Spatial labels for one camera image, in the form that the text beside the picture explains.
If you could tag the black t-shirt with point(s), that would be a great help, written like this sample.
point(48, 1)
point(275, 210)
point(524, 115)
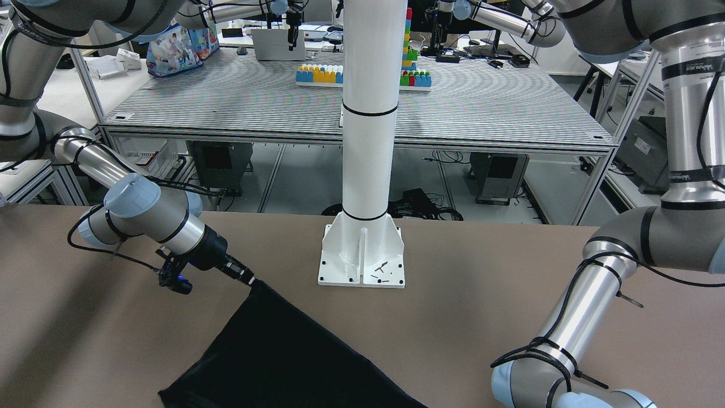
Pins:
point(271, 354)

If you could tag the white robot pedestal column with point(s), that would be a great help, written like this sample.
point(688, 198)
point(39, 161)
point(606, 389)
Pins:
point(363, 247)

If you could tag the colourful toy package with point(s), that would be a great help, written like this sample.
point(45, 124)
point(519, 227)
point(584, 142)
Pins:
point(179, 49)

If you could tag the coloured toy block tower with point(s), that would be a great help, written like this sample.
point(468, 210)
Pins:
point(411, 76)

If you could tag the white plastic basket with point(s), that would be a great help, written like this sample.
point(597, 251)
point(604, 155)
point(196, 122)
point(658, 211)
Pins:
point(156, 156)

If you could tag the striped metal work table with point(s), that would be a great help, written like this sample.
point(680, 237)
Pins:
point(471, 107)

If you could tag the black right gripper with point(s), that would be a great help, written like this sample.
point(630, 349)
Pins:
point(214, 250)

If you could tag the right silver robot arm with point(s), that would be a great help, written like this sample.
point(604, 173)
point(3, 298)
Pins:
point(135, 205)

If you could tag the coloured toy block row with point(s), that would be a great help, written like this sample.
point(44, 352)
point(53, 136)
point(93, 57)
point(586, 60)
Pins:
point(320, 75)

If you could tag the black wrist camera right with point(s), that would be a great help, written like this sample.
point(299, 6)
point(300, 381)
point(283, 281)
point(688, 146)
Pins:
point(169, 274)

